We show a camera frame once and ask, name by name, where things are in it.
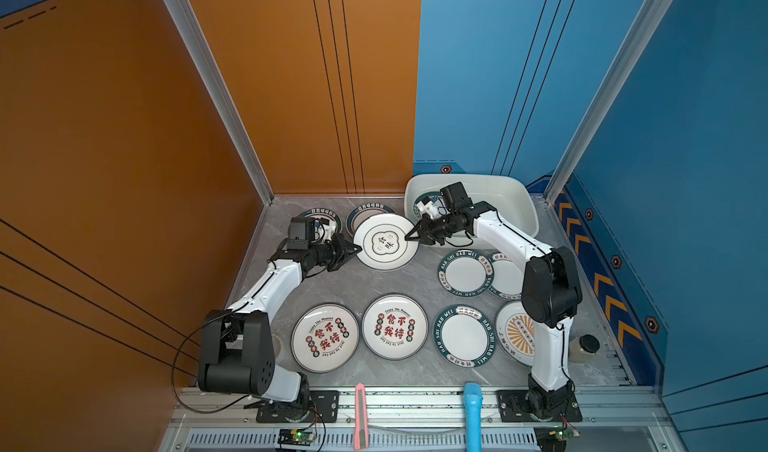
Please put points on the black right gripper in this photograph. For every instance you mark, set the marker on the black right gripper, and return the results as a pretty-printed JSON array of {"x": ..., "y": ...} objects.
[{"x": 424, "y": 230}]

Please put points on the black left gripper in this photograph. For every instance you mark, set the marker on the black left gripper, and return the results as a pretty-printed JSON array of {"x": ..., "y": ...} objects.
[{"x": 342, "y": 256}]

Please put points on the white plate green flower outline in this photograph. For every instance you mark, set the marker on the white plate green flower outline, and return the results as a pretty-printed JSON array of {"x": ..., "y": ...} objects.
[{"x": 383, "y": 242}]

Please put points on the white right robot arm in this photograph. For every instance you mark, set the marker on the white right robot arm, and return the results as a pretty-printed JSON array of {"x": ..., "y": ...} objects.
[{"x": 551, "y": 293}]

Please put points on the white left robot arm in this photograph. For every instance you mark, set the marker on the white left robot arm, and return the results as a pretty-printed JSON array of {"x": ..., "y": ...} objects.
[{"x": 237, "y": 353}]

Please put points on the white plastic bin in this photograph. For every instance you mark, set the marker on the white plastic bin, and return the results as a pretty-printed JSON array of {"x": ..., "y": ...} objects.
[{"x": 507, "y": 195}]

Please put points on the green lettered rim plate upper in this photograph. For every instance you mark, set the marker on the green lettered rim plate upper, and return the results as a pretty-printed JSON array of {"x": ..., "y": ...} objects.
[{"x": 465, "y": 273}]

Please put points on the white plate red characters left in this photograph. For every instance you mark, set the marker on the white plate red characters left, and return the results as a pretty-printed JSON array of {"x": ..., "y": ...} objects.
[{"x": 325, "y": 338}]

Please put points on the white plate red characters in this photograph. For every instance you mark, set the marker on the white plate red characters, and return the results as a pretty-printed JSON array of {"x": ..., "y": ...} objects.
[
  {"x": 394, "y": 327},
  {"x": 325, "y": 338}
]

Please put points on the white plate red characters right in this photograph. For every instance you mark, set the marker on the white plate red characters right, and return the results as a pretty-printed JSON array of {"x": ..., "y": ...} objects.
[{"x": 394, "y": 327}]

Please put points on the green lettered rim plate upper-right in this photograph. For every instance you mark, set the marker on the green lettered rim plate upper-right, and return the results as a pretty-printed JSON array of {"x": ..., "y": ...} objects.
[{"x": 508, "y": 278}]

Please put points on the green lettered rim plate lower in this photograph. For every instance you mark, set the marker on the green lettered rim plate lower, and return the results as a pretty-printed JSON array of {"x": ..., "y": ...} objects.
[{"x": 464, "y": 336}]

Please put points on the orange sunburst plate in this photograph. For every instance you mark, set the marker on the orange sunburst plate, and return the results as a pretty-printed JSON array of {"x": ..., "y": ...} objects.
[{"x": 515, "y": 332}]

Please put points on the pink utility knife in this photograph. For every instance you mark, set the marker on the pink utility knife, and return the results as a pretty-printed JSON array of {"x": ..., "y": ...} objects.
[{"x": 361, "y": 432}]

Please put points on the green circuit board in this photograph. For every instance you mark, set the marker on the green circuit board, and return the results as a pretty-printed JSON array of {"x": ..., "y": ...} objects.
[{"x": 296, "y": 439}]

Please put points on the small jar black lid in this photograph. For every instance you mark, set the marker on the small jar black lid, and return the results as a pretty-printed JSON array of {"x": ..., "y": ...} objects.
[{"x": 583, "y": 348}]

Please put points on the right small circuit board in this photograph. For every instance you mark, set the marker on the right small circuit board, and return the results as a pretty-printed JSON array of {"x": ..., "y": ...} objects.
[{"x": 565, "y": 433}]

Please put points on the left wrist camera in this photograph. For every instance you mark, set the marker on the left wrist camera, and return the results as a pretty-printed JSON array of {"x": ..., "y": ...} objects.
[{"x": 304, "y": 232}]

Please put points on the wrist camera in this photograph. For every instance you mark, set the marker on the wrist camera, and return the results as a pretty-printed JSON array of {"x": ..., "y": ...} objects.
[
  {"x": 455, "y": 198},
  {"x": 304, "y": 232}
]

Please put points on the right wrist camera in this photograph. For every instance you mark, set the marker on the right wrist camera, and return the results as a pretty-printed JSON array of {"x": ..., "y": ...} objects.
[{"x": 455, "y": 198}]

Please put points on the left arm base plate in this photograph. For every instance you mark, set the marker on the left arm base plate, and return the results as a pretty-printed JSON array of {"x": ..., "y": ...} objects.
[{"x": 323, "y": 405}]

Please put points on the blue handle tool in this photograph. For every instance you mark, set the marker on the blue handle tool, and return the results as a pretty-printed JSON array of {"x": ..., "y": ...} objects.
[{"x": 472, "y": 399}]

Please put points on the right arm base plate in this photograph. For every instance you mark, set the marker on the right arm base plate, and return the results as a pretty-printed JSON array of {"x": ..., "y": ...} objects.
[{"x": 513, "y": 405}]

